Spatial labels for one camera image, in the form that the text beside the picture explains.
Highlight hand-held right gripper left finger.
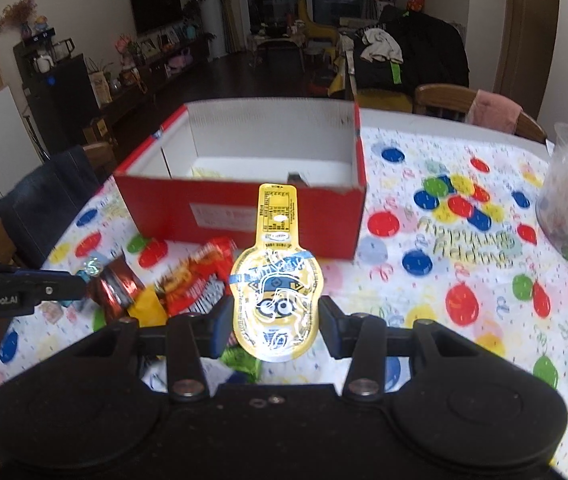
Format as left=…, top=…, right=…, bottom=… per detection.
left=94, top=294, right=235, bottom=404

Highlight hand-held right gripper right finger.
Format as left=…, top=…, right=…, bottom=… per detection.
left=318, top=296, right=461, bottom=404

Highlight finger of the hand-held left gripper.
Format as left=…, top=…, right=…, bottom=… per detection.
left=12, top=267, right=89, bottom=306

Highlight red foil snack packet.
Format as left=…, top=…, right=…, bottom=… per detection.
left=82, top=255, right=145, bottom=323

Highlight yellow cartoon jelly packet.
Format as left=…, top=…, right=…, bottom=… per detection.
left=231, top=183, right=325, bottom=362

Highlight red cardboard box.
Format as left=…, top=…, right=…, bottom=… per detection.
left=114, top=98, right=369, bottom=261

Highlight green snack packet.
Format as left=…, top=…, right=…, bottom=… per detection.
left=219, top=345, right=263, bottom=384

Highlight red orange snack packet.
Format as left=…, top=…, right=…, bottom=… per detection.
left=153, top=236, right=239, bottom=317

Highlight yellow snack packet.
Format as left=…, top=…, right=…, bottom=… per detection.
left=126, top=285, right=169, bottom=324

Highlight balloon print tablecloth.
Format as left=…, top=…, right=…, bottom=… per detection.
left=0, top=125, right=568, bottom=480

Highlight dark jacket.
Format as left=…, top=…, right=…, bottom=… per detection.
left=0, top=146, right=100, bottom=268

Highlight wooden chair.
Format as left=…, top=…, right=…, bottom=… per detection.
left=414, top=83, right=548, bottom=144
left=0, top=141, right=117, bottom=267

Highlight yellow box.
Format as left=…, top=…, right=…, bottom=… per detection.
left=84, top=115, right=115, bottom=147

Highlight black cabinet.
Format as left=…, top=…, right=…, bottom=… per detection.
left=12, top=37, right=102, bottom=155

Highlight white paper bag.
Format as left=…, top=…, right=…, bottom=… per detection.
left=88, top=70, right=112, bottom=106

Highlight wooden sofa with yellow cushion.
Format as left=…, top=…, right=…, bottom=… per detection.
left=328, top=42, right=415, bottom=113

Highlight dark television cabinet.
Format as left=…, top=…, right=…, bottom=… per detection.
left=98, top=35, right=213, bottom=117

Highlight pink flowers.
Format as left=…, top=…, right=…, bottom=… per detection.
left=116, top=34, right=137, bottom=68

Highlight pink cloth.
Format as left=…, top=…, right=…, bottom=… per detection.
left=466, top=89, right=524, bottom=135

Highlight dried flower bouquet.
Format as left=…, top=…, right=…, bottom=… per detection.
left=0, top=0, right=38, bottom=41

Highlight small wooden table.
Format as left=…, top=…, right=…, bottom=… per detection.
left=253, top=34, right=307, bottom=72

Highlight white garment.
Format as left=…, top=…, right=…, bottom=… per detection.
left=359, top=27, right=405, bottom=64

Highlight pile of dark clothes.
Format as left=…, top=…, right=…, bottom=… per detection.
left=351, top=7, right=470, bottom=100

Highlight black television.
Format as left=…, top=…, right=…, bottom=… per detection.
left=128, top=0, right=183, bottom=36

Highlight yellow giraffe toy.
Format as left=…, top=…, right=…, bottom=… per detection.
left=291, top=0, right=337, bottom=43

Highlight white tall air conditioner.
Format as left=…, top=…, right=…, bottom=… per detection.
left=195, top=0, right=227, bottom=59

